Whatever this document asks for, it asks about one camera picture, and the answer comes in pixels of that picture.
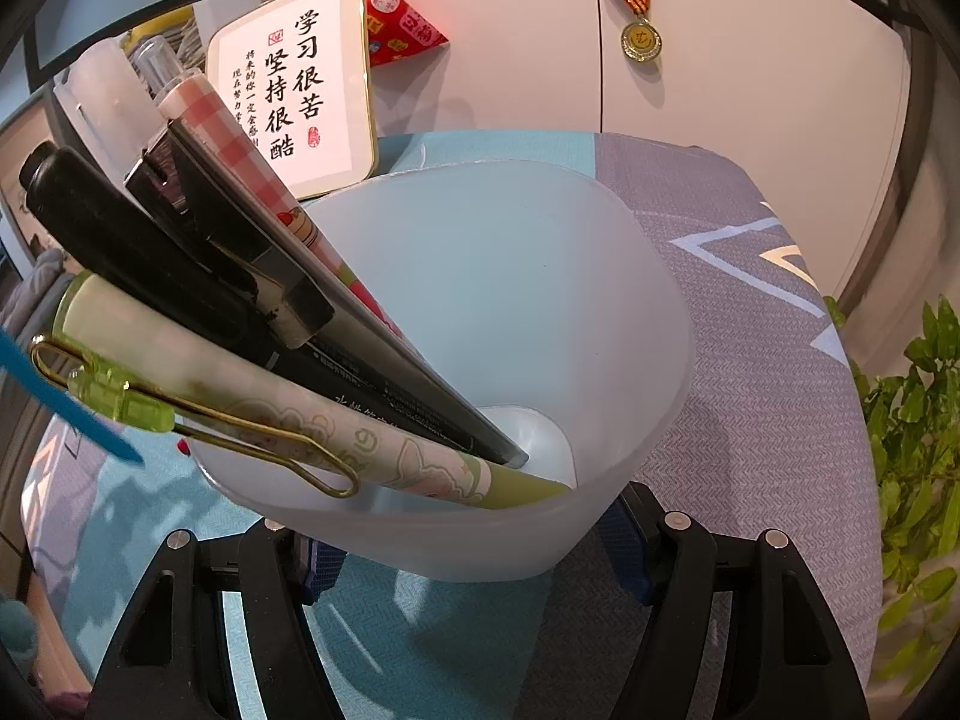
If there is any clear gel pen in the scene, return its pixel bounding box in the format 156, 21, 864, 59
129, 36, 188, 95

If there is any white cabinet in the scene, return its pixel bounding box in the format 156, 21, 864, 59
360, 0, 931, 301

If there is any green pen with gold clip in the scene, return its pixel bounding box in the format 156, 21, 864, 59
30, 274, 575, 512

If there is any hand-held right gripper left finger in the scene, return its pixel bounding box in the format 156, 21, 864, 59
86, 517, 347, 720

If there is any tall stack of papers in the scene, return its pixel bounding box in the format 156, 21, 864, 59
124, 4, 207, 68

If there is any gold medal with striped ribbon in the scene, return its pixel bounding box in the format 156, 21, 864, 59
591, 0, 665, 65

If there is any green leafy plant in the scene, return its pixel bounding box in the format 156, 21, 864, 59
825, 296, 960, 695

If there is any gold framed calligraphy sign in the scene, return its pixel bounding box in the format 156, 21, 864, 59
206, 0, 380, 202

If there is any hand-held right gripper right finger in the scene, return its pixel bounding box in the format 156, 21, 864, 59
598, 480, 872, 720

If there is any black marker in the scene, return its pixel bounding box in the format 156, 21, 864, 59
19, 142, 532, 467

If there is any red checked pen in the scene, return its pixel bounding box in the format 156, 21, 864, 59
160, 75, 410, 350

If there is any translucent white plastic cup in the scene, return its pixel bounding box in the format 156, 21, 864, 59
189, 157, 695, 582

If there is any blue pen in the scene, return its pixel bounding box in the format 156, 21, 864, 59
0, 326, 145, 466

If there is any red pyramid hanging ornament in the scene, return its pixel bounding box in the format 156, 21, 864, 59
352, 0, 451, 68

